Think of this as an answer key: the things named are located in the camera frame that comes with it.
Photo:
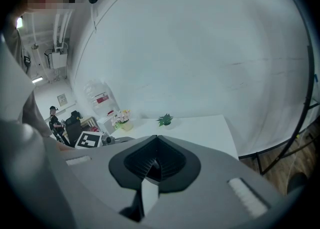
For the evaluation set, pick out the clear water jug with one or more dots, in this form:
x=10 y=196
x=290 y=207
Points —
x=100 y=98

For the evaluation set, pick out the black metal frame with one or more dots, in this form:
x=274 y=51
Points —
x=306 y=103

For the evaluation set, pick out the white ceiling air unit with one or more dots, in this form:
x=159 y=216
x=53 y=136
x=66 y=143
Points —
x=56 y=59

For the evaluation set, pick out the small green potted plant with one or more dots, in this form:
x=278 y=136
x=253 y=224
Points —
x=165 y=120

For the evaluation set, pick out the white box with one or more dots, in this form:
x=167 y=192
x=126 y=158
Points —
x=106 y=123

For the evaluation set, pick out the framed wall sign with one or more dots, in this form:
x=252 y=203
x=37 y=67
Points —
x=62 y=99

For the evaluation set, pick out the pink and white flower pot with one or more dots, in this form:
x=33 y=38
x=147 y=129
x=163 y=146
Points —
x=122 y=120

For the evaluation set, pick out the black office chair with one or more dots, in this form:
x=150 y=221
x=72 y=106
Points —
x=73 y=128

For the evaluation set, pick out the person's gray shirt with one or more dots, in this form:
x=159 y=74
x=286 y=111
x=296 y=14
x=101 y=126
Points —
x=15 y=85

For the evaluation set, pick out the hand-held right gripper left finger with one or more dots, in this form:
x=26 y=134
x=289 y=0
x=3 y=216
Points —
x=90 y=185

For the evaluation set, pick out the ceiling tube light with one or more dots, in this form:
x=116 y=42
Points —
x=37 y=80

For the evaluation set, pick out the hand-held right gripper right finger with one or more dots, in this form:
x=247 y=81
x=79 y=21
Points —
x=212 y=185

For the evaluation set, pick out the light wooden desk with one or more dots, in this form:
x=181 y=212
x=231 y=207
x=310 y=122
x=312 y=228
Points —
x=87 y=121

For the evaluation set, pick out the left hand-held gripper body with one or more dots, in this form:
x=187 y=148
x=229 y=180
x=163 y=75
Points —
x=90 y=140

